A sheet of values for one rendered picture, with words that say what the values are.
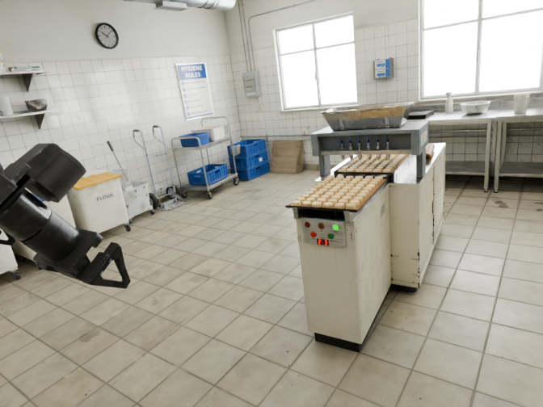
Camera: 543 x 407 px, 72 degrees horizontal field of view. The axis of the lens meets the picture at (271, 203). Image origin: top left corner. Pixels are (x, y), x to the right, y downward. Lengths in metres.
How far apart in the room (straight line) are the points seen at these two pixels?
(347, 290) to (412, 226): 0.73
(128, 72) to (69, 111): 1.04
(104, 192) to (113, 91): 1.55
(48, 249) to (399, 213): 2.28
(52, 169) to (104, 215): 4.25
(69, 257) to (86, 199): 4.11
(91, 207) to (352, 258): 3.40
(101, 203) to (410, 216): 3.46
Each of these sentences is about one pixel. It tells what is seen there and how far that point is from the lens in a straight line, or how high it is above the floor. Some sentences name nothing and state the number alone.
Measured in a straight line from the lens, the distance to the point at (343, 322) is 2.29.
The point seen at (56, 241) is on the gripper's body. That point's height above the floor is 1.39.
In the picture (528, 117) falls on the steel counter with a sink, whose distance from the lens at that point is 4.87.
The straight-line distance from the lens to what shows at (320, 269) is 2.15.
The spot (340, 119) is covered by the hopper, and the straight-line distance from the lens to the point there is 2.63.
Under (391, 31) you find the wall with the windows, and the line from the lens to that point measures 5.88.
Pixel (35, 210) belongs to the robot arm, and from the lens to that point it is 0.58.
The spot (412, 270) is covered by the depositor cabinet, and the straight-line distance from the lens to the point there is 2.78.
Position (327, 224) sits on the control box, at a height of 0.82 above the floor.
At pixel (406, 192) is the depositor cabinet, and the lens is 2.57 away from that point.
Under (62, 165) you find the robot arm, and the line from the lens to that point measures 0.59.
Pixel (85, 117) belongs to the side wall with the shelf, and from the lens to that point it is 5.45.
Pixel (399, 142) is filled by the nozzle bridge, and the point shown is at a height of 1.09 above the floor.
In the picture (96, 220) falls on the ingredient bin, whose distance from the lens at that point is 4.80.
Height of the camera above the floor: 1.56
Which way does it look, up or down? 18 degrees down
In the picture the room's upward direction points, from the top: 8 degrees counter-clockwise
